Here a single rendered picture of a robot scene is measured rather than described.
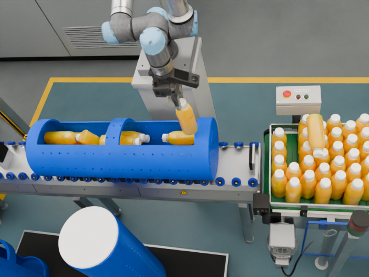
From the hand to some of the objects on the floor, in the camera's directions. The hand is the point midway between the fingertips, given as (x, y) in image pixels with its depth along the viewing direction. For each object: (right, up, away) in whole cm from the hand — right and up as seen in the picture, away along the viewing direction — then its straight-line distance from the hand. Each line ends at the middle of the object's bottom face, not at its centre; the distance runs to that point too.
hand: (181, 103), depth 146 cm
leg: (-49, -69, +142) cm, 165 cm away
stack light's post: (+85, -106, +87) cm, 161 cm away
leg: (-51, -81, +135) cm, 165 cm away
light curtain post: (-89, -46, +166) cm, 194 cm away
